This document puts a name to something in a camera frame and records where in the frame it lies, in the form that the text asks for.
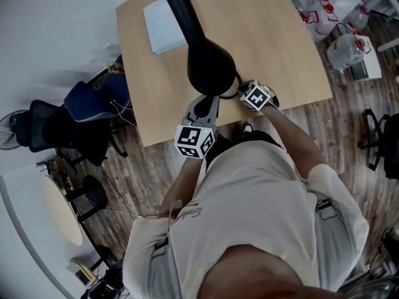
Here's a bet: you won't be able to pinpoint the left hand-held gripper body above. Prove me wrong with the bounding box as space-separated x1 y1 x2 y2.
173 93 221 159

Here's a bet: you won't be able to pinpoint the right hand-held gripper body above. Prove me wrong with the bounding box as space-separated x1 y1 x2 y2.
238 80 281 112

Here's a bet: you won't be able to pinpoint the person's right forearm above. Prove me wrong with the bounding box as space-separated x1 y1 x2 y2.
262 105 329 182

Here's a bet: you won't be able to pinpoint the person's left forearm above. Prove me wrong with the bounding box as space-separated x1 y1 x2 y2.
158 156 205 220

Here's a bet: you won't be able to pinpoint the person's black shorts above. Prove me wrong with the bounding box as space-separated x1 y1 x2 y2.
204 130 283 171

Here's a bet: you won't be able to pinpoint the person's white shirt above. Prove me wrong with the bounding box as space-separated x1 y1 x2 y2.
122 139 370 299

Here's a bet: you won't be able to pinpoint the blue cushioned chair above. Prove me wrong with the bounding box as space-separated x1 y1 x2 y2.
63 54 132 123

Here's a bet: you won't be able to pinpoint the small yellow green object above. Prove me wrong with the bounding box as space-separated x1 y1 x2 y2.
105 61 126 76

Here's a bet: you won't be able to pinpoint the black stool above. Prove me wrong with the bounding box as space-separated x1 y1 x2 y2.
72 175 109 222

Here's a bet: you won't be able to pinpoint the flat white box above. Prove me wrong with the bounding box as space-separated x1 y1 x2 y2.
143 0 189 56

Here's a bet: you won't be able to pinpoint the white carton box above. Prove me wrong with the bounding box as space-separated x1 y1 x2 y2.
349 36 383 82

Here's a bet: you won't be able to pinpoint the black mesh office chair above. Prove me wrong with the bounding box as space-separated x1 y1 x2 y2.
14 99 129 168

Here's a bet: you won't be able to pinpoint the beige electronic device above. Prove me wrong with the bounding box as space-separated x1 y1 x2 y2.
65 258 97 285

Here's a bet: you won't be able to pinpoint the white round table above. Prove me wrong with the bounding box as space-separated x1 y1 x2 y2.
0 163 85 299

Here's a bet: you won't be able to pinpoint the black floor fan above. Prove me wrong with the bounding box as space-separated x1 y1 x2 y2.
0 110 21 151

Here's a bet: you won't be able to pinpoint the grey harness strap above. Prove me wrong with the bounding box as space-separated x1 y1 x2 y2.
147 235 183 299
314 198 345 292

